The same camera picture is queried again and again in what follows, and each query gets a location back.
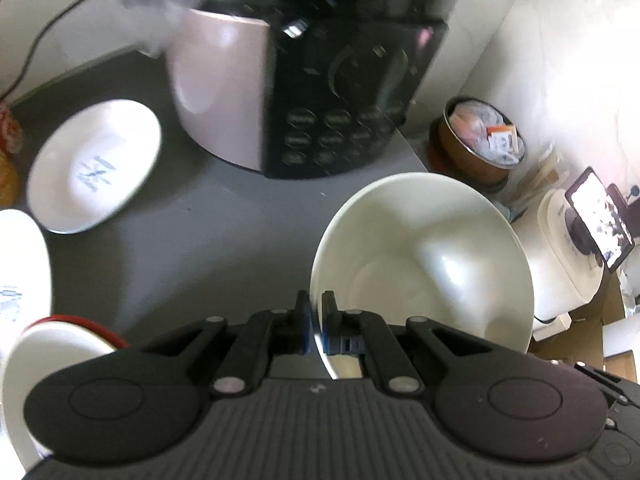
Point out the orange snack packet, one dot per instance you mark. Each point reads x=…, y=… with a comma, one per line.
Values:
x=7, y=180

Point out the white plate with blue print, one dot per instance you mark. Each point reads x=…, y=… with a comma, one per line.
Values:
x=22, y=270
x=95, y=170

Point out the red snack packet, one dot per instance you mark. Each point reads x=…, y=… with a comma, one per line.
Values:
x=9, y=127

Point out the plain white bowl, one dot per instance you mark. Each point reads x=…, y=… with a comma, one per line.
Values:
x=425, y=260

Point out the white kitchen appliance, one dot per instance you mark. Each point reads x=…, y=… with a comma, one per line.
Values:
x=555, y=265

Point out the brown round tin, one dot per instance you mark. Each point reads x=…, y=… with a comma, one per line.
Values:
x=470, y=160

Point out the phone on black stand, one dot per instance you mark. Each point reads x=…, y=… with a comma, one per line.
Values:
x=600, y=220

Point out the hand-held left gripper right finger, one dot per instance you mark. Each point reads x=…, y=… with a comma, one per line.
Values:
x=329, y=327

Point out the cardboard box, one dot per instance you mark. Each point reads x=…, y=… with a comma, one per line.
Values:
x=585, y=330

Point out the red rimmed bowl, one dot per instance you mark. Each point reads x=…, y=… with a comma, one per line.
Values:
x=45, y=350

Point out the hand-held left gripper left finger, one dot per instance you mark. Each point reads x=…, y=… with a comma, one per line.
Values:
x=305, y=327

